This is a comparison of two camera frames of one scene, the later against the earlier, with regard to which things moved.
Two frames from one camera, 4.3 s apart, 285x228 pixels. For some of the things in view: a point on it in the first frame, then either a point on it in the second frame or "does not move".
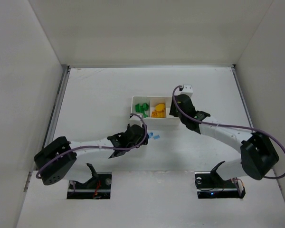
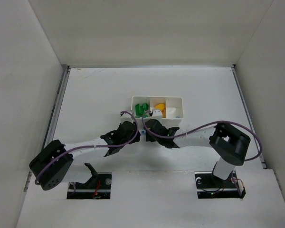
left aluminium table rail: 56,107 does not move
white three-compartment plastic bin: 155,110 does not move
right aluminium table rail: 234,70 does not move
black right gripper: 179,107 → 147,131
